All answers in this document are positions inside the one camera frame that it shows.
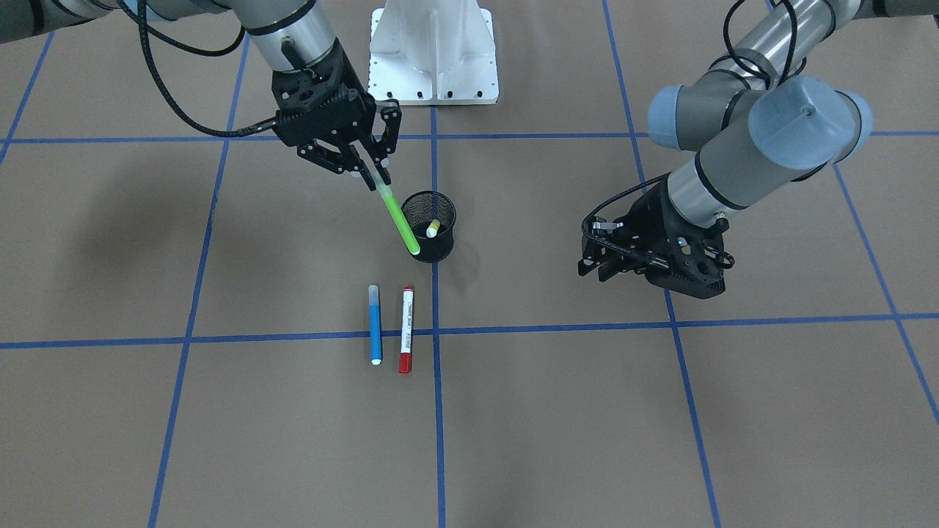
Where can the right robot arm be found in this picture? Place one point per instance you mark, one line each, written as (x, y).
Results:
(289, 34)

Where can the green highlighter pen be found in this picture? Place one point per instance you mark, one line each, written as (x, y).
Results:
(398, 218)

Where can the blue highlighter pen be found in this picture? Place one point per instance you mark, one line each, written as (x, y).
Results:
(375, 337)

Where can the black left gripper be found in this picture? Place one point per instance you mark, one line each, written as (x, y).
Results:
(650, 217)

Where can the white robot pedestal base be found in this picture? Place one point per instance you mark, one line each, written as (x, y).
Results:
(433, 53)

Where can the red white marker pen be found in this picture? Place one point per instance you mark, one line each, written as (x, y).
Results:
(406, 341)

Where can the black mesh pen cup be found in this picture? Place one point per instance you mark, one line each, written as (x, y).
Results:
(432, 217)

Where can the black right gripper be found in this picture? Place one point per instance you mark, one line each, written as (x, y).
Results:
(386, 125)

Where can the yellow highlighter pen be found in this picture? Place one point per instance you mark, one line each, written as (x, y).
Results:
(433, 228)

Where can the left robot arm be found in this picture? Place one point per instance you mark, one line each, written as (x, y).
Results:
(752, 123)

